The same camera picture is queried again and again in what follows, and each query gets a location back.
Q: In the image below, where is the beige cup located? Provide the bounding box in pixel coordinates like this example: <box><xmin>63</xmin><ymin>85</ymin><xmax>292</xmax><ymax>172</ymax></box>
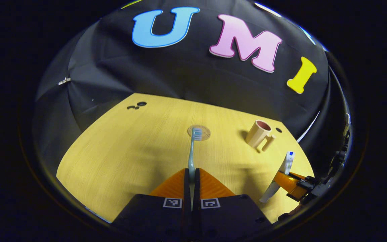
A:
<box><xmin>246</xmin><ymin>120</ymin><xmax>276</xmax><ymax>152</ymax></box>

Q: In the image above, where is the white toothpaste tube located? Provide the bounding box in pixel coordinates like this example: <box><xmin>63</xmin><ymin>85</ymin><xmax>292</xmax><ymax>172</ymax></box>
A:
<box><xmin>259</xmin><ymin>151</ymin><xmax>296</xmax><ymax>203</ymax></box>

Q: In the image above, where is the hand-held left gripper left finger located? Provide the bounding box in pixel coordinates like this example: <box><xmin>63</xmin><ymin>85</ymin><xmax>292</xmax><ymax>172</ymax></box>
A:
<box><xmin>112</xmin><ymin>168</ymin><xmax>191</xmax><ymax>236</ymax></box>

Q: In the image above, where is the pale green toothbrush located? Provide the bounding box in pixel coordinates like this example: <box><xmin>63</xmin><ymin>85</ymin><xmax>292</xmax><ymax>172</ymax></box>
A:
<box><xmin>187</xmin><ymin>128</ymin><xmax>203</xmax><ymax>209</ymax></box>

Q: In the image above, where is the black backdrop cloth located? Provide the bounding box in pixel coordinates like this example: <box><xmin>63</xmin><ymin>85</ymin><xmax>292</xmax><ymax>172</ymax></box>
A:
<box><xmin>34</xmin><ymin>0</ymin><xmax>332</xmax><ymax>162</ymax></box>

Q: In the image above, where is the round brown coaster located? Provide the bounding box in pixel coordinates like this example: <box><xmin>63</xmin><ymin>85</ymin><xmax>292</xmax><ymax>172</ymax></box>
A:
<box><xmin>187</xmin><ymin>125</ymin><xmax>211</xmax><ymax>141</ymax></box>

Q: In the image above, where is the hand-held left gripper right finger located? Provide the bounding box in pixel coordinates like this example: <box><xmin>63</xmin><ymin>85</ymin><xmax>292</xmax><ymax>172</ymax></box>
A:
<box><xmin>192</xmin><ymin>168</ymin><xmax>273</xmax><ymax>236</ymax></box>

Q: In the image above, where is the white stand pole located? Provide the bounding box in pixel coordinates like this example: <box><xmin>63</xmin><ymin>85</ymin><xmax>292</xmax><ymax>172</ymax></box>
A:
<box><xmin>296</xmin><ymin>111</ymin><xmax>320</xmax><ymax>143</ymax></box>

